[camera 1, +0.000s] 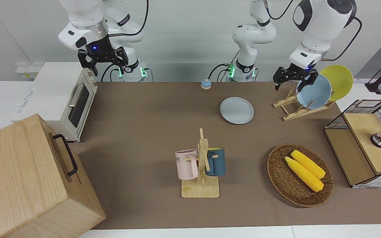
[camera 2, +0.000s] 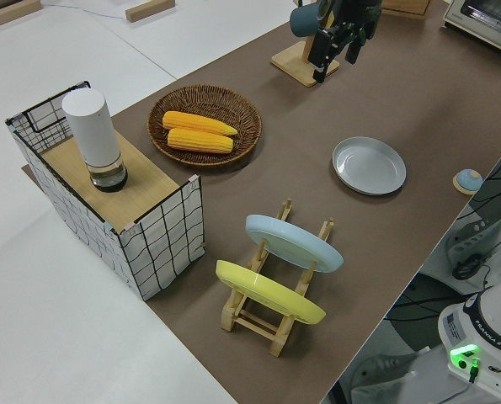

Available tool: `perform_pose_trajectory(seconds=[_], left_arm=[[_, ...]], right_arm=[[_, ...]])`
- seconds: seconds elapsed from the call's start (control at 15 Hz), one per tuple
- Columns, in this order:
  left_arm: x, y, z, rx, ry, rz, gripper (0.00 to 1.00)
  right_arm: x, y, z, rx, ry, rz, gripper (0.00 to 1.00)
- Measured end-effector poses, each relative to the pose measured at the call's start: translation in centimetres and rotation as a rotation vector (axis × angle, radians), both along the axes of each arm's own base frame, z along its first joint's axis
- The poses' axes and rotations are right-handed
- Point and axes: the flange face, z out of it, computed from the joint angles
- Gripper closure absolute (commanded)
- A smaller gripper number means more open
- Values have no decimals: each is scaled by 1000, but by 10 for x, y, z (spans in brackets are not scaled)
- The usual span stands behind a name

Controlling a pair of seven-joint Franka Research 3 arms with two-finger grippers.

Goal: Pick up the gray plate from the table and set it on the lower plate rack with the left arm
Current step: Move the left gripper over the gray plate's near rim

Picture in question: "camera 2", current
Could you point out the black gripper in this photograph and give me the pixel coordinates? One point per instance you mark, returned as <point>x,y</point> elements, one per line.
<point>351,19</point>

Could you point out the gray plate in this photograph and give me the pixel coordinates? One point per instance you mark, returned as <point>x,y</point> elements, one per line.
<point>368,168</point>

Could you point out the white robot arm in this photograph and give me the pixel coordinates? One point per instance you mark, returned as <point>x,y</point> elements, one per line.
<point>494,311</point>

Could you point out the light blue plate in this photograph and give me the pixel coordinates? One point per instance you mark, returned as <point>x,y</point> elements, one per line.
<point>288,244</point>

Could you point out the yellow plate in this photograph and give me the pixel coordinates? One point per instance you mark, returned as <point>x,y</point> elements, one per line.
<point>267,292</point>

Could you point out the wooden plate rack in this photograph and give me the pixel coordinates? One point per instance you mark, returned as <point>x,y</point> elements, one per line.
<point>275,338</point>

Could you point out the yellow mug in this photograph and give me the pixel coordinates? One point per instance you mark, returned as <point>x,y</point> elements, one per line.
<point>326,8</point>

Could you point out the teal mug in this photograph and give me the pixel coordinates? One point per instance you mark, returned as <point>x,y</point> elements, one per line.
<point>302,21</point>

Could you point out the wooden mug tree stand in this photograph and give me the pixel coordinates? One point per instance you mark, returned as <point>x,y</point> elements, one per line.
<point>292,63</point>

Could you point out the brown table mat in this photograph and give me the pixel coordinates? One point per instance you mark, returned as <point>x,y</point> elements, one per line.
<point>317,126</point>

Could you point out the wooden drawer box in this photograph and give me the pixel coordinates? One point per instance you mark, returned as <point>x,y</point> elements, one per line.
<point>406,6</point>

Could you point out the round wicker basket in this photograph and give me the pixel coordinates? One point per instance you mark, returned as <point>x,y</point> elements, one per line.
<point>199,99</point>

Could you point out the white toaster oven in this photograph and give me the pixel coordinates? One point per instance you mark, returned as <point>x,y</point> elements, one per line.
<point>486,17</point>

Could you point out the yellow corn cob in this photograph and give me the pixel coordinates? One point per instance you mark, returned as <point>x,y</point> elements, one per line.
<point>191,121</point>
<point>199,141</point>

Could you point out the blue dome bell wooden base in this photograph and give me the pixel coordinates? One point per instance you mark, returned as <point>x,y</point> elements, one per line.
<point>468,179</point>

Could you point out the wooden block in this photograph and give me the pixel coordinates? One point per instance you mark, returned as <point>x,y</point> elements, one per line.
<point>6,14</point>
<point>149,10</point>

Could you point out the wooden board shelf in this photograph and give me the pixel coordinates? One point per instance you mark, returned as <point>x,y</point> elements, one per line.
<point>140,185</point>

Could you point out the white cylinder with glass base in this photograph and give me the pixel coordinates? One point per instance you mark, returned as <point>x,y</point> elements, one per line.
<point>92,126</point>

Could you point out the green lit connector plug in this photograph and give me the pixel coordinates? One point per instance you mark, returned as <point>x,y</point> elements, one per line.
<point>473,370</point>

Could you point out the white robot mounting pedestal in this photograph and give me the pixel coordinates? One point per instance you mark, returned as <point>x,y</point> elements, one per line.
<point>385,372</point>

